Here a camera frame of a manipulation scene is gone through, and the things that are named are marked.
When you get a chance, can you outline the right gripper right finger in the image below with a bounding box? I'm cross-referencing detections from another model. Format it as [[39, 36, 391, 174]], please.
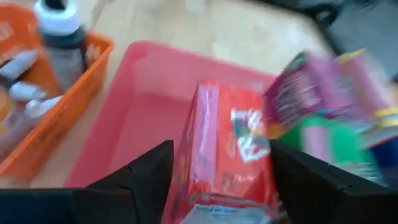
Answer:
[[269, 139, 398, 224]]

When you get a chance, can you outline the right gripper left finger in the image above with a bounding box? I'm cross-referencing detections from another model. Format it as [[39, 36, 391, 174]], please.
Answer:
[[0, 139, 175, 224]]

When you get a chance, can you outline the green candy bag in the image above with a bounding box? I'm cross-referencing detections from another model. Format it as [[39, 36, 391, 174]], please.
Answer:
[[276, 116, 386, 187]]

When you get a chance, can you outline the blue mini cereal box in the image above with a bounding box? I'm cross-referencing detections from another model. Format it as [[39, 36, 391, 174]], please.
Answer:
[[363, 107, 398, 187]]

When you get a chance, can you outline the orange plastic slotted basket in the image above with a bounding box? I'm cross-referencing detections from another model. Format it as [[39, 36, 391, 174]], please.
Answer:
[[0, 2, 115, 184]]

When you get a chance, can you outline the red candy bag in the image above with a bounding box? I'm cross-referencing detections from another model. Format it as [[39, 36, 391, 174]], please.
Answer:
[[169, 80, 280, 224]]

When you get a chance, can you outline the purple Raisin Bran box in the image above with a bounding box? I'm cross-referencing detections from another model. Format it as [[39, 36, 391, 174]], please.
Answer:
[[264, 51, 398, 141]]

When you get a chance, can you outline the black food colouring bottle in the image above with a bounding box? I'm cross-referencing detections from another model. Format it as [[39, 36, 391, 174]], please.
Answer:
[[33, 0, 91, 94]]

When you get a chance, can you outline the translucent pink plastic tray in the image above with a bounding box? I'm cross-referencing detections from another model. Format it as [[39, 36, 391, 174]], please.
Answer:
[[63, 40, 276, 224]]

